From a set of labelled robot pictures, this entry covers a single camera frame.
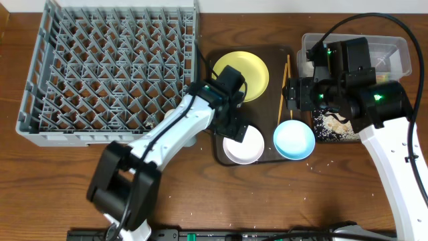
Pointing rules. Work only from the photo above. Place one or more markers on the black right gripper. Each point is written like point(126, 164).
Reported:
point(299, 88)

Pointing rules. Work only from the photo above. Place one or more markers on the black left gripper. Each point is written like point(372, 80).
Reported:
point(235, 129)

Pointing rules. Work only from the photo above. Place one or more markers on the rice and shell waste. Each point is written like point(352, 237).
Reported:
point(331, 127)

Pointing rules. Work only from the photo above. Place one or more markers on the light blue bowl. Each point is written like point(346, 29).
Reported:
point(294, 140)

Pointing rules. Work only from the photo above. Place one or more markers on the green foil wrapper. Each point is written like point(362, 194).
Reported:
point(380, 78)

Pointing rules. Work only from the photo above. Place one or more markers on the white cup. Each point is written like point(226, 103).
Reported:
point(168, 113)

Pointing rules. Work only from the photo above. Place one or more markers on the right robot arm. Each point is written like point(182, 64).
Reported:
point(345, 82)

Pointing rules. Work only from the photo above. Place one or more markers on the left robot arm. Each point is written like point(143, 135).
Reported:
point(127, 178)

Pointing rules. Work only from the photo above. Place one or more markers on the dark brown serving tray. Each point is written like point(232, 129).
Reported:
point(262, 113)

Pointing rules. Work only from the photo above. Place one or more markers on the black plastic bin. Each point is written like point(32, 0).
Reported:
point(331, 130)

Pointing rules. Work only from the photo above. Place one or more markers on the wooden chopstick right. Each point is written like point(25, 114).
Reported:
point(289, 88)

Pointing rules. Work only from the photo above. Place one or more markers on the yellow plate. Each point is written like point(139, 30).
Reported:
point(251, 67)

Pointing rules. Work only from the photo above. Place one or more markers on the clear plastic bin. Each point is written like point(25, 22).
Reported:
point(388, 54)

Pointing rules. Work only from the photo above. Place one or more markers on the grey dish rack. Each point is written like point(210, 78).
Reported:
point(104, 71)

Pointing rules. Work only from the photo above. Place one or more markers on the black rail at table edge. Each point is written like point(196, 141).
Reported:
point(350, 233)

